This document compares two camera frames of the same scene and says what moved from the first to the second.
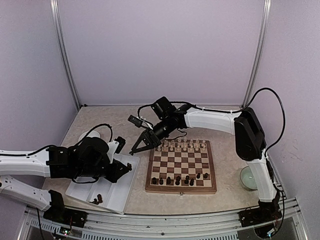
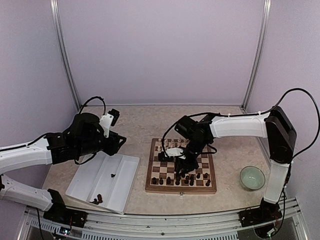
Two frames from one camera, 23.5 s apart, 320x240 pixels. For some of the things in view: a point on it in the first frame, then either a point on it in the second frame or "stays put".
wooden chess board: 181,166 stays put
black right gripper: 148,139 to 189,166
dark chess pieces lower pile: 99,200 stays put
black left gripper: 117,173 to 113,147
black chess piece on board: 168,180 stays put
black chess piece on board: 177,180 stays put
